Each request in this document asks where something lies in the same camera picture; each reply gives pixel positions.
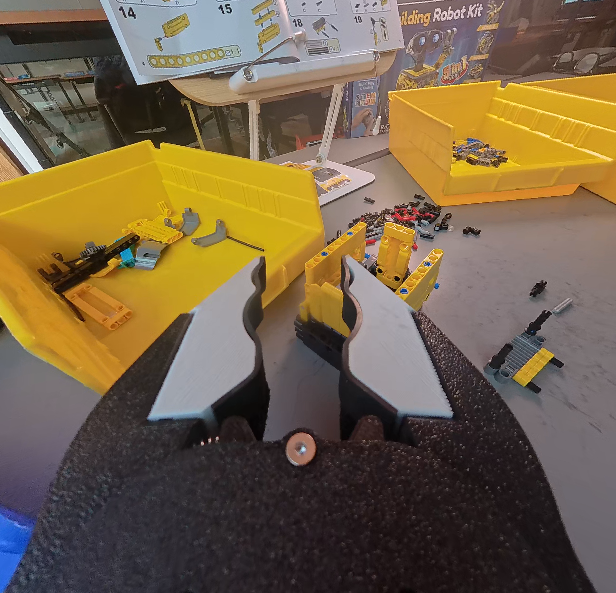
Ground black eyeglasses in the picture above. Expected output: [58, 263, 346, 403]
[552, 50, 607, 74]

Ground black lego beam with gears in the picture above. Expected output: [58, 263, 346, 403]
[38, 234, 140, 295]

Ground yellow lego frame assembly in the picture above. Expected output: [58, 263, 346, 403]
[123, 201, 184, 243]

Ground blue plastic bin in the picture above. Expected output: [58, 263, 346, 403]
[0, 506, 37, 579]

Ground instruction booklet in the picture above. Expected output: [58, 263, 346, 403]
[90, 0, 404, 85]

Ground folded leaflet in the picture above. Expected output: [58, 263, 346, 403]
[281, 160, 352, 192]

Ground pile of small lego pins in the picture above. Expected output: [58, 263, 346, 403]
[327, 194, 482, 247]

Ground grey lego bracket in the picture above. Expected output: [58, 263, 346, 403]
[166, 208, 200, 235]

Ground grey yellow lego subassembly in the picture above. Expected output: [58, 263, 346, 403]
[483, 309, 565, 394]

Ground heap of grey yellow lego parts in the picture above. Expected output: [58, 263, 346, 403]
[452, 138, 510, 166]

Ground black office chair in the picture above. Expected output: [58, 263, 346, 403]
[94, 56, 193, 148]

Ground orange lego frame panel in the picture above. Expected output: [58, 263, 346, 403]
[65, 284, 133, 331]

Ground yellow black lego model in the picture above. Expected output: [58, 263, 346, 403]
[295, 221, 444, 370]

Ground blue toy kit box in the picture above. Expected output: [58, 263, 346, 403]
[344, 0, 512, 139]

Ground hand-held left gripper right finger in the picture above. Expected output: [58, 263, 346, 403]
[339, 255, 454, 442]

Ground grey curved lego piece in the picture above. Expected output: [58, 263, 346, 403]
[192, 219, 228, 247]

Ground yellow strap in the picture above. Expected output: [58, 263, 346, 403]
[180, 97, 203, 147]

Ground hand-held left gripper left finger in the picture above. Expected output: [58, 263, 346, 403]
[147, 256, 269, 442]

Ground yellow plastic bin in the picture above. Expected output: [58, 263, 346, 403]
[0, 140, 325, 394]
[525, 73, 616, 204]
[388, 80, 614, 206]

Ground brown wooden desk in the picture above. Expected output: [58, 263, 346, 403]
[0, 10, 107, 26]

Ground white wooden book stand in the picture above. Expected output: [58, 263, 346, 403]
[169, 49, 393, 206]

